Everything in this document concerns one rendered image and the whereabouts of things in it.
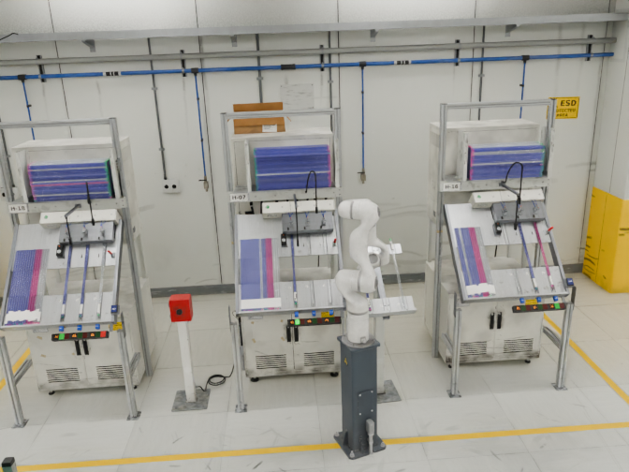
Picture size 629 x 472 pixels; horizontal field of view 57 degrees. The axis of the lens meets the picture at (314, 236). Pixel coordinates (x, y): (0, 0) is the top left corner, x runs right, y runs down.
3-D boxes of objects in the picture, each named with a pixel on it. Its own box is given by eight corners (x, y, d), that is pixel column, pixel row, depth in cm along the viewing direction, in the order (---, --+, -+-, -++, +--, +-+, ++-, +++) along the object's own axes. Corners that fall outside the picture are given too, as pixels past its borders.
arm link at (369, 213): (351, 287, 323) (379, 290, 318) (345, 293, 312) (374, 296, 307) (354, 199, 313) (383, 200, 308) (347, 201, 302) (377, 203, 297)
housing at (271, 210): (333, 219, 399) (334, 209, 386) (263, 223, 396) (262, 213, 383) (332, 209, 402) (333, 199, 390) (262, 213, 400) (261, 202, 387)
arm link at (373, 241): (384, 215, 333) (386, 259, 348) (358, 221, 330) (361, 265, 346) (389, 222, 325) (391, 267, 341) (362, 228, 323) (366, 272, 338)
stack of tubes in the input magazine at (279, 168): (331, 186, 384) (330, 147, 375) (255, 191, 381) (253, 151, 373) (329, 183, 396) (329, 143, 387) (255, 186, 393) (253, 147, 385)
